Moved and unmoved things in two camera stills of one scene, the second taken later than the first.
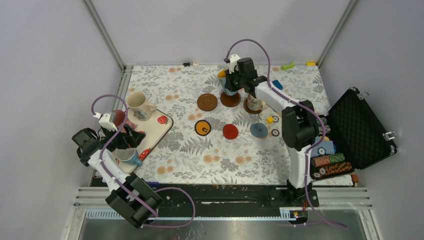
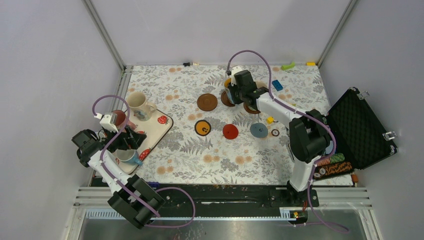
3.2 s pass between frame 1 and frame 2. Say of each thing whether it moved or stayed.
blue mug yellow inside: moved
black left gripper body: stayed
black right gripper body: moved
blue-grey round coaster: stayed
